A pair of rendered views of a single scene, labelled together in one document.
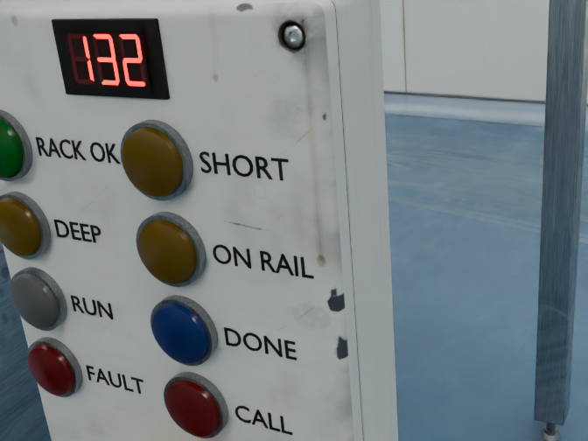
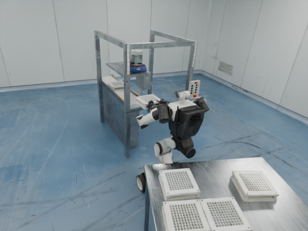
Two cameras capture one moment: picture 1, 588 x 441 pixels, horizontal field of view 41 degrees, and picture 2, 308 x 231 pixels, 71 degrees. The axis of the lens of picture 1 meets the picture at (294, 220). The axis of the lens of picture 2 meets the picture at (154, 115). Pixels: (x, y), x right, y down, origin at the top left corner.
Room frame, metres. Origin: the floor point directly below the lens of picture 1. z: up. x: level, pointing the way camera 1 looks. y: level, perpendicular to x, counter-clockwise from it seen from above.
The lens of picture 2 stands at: (-0.58, 2.94, 2.03)
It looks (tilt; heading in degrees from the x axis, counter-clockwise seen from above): 28 degrees down; 298
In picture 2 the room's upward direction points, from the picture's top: 3 degrees clockwise
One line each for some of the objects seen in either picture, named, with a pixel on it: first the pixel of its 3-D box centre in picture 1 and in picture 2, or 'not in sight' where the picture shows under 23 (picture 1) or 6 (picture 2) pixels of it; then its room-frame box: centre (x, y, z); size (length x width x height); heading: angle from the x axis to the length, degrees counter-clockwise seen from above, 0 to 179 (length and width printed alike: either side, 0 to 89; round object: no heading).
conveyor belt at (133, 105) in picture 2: not in sight; (118, 90); (1.42, 0.39, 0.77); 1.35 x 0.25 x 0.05; 150
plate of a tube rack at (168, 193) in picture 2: not in sight; (178, 181); (-0.21, 1.79, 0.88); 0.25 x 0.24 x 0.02; 40
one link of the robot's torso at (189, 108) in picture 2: not in sight; (184, 118); (0.00, 1.21, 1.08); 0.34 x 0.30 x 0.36; 59
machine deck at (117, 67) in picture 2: not in sight; (127, 68); (1.10, 0.59, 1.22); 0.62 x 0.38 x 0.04; 150
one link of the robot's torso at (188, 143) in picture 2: not in sight; (182, 143); (-0.02, 1.23, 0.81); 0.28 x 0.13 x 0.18; 149
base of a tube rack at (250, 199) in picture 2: not in sight; (252, 187); (-0.70, 1.50, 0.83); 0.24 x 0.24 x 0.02; 33
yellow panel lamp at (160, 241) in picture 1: (167, 251); not in sight; (0.28, 0.05, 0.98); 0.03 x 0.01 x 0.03; 60
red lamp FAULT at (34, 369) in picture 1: (51, 369); not in sight; (0.32, 0.12, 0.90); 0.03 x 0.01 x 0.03; 60
